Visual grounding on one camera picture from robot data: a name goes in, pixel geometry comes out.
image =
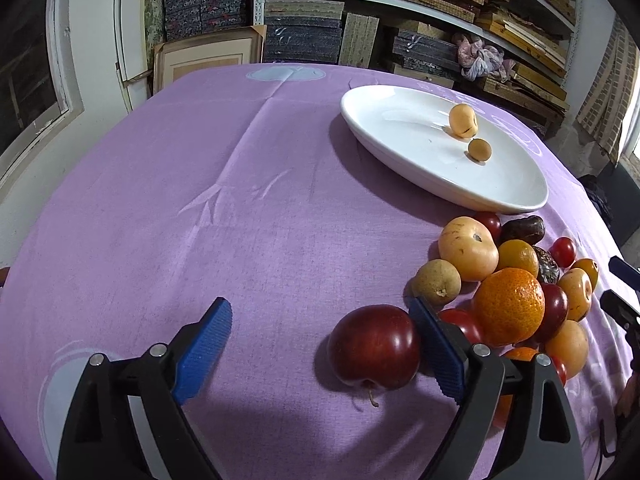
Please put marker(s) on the wooden framed panel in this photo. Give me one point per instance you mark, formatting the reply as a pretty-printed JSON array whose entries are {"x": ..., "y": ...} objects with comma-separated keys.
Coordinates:
[{"x": 200, "y": 60}]

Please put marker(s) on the upright woven straw box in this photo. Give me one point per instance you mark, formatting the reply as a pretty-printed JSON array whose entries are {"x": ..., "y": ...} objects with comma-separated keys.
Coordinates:
[{"x": 357, "y": 40}]

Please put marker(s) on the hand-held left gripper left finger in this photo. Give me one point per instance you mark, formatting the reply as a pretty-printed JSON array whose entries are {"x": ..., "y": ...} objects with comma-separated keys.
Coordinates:
[{"x": 205, "y": 350}]

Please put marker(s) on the orange mandarin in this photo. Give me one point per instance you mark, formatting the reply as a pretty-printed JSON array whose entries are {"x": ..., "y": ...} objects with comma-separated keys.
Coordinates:
[
  {"x": 509, "y": 306},
  {"x": 520, "y": 354}
]

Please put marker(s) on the white leaning board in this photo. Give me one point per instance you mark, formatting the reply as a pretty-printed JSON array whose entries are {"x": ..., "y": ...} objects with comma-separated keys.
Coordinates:
[{"x": 132, "y": 35}]

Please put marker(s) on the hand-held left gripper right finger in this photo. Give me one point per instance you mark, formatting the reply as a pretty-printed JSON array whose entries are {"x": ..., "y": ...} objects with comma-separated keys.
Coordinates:
[{"x": 440, "y": 355}]

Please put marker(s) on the dark brown oblong fruit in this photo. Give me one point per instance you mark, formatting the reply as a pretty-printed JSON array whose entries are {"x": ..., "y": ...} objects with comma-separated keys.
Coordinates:
[{"x": 522, "y": 229}]

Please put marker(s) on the small yellow tomato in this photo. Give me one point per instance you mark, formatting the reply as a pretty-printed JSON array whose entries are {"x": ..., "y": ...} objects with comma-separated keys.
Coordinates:
[{"x": 588, "y": 269}]

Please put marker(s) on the red cherry tomato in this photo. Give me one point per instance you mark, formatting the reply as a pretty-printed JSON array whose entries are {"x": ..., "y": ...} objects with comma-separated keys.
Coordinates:
[
  {"x": 562, "y": 251},
  {"x": 462, "y": 324},
  {"x": 491, "y": 222}
]

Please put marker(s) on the woven checked curtain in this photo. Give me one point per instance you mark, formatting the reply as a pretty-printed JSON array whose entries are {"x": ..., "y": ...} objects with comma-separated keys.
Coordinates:
[{"x": 607, "y": 100}]

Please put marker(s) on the dark red plum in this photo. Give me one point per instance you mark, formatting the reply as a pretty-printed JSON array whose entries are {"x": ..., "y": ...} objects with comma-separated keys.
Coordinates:
[
  {"x": 556, "y": 310},
  {"x": 374, "y": 347}
]

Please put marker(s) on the pile of dark printed boxes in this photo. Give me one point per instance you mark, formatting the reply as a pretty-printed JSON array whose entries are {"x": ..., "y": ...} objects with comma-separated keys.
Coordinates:
[{"x": 425, "y": 47}]

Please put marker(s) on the stack of blue floral boxes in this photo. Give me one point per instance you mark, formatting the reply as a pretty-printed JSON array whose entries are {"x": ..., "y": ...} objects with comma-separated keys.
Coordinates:
[{"x": 200, "y": 15}]

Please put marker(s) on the green marbled board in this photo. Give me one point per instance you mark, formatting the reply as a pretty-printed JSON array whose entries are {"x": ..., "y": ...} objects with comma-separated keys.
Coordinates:
[{"x": 154, "y": 5}]

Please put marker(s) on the pale spotted loquat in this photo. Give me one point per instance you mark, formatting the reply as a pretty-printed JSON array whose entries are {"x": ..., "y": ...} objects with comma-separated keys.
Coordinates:
[{"x": 462, "y": 119}]

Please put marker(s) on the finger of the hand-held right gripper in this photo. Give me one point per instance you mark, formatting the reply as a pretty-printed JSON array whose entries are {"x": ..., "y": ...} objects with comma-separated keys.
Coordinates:
[
  {"x": 625, "y": 269},
  {"x": 620, "y": 307}
]

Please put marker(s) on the dark brown water chestnut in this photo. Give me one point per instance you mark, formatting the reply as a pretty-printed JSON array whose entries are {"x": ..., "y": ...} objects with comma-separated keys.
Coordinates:
[{"x": 547, "y": 266}]

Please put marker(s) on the large pale yellow fruit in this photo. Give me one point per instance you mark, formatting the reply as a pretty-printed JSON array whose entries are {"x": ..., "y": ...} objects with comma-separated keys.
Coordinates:
[{"x": 468, "y": 249}]

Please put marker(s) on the pale striped pepino melon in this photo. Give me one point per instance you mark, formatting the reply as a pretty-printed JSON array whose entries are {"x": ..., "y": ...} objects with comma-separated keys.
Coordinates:
[{"x": 575, "y": 294}]

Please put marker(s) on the white framed window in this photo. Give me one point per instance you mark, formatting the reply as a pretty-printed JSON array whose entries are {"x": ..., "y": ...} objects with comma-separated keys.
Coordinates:
[{"x": 30, "y": 85}]

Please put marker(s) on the small brownish round fruit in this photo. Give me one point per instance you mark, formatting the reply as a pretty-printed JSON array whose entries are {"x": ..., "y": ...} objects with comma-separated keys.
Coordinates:
[{"x": 436, "y": 282}]

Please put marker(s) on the stack of dark grey boxes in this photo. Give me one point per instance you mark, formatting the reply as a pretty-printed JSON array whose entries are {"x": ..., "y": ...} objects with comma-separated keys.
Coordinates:
[{"x": 300, "y": 40}]

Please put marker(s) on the purple tablecloth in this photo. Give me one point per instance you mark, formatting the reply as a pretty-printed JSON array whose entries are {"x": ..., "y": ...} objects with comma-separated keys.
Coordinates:
[{"x": 200, "y": 235}]

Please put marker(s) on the stack of yellow wooden boxes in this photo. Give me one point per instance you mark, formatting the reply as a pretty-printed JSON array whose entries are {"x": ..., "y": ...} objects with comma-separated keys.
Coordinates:
[{"x": 530, "y": 35}]

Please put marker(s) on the dark cloth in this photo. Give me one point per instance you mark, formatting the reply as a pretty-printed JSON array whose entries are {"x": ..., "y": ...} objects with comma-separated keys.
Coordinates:
[{"x": 597, "y": 195}]

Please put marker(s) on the pale orange round fruit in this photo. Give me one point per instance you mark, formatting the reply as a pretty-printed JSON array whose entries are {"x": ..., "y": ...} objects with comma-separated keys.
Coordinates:
[{"x": 567, "y": 347}]

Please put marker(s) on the pink white cloth bundle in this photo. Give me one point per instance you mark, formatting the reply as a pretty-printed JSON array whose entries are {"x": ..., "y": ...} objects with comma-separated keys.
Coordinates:
[{"x": 480, "y": 57}]

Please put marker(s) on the small tan round fruit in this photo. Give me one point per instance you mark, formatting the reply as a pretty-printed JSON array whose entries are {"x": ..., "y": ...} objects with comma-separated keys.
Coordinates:
[{"x": 480, "y": 150}]

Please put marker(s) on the grey metal shelf rack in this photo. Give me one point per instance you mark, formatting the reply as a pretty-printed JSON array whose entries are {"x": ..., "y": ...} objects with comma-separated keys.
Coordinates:
[{"x": 258, "y": 5}]

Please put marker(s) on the yellow orange tomato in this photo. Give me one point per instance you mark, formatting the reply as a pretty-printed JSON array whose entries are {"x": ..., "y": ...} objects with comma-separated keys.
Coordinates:
[{"x": 517, "y": 257}]

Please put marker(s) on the white oval plate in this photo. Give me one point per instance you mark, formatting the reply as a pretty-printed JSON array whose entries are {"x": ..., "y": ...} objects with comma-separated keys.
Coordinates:
[{"x": 400, "y": 125}]

